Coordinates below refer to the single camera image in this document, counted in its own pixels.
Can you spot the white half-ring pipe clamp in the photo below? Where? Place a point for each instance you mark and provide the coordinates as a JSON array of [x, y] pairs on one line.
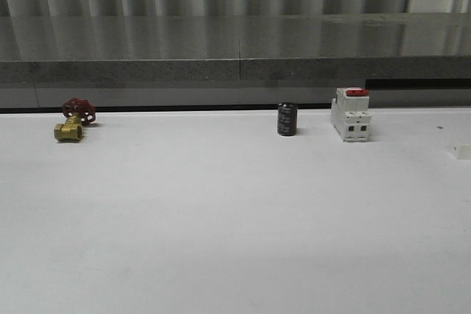
[[461, 151]]

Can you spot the black cylindrical capacitor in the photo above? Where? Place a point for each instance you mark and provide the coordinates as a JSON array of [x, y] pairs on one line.
[[287, 119]]

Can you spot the grey stone counter ledge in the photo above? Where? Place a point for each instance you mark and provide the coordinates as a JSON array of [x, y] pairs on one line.
[[373, 50]]

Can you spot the brass valve red handwheel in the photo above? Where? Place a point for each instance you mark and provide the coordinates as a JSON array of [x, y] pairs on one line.
[[78, 113]]

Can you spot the white circuit breaker red switch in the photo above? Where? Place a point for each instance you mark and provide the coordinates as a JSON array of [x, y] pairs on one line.
[[349, 114]]

